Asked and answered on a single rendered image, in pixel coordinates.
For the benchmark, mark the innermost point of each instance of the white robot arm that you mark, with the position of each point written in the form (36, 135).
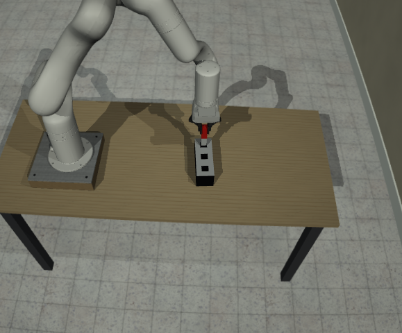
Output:
(50, 94)

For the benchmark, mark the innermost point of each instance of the red and grey pin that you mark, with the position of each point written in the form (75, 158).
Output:
(204, 134)

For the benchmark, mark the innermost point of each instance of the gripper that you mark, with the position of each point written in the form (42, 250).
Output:
(199, 124)

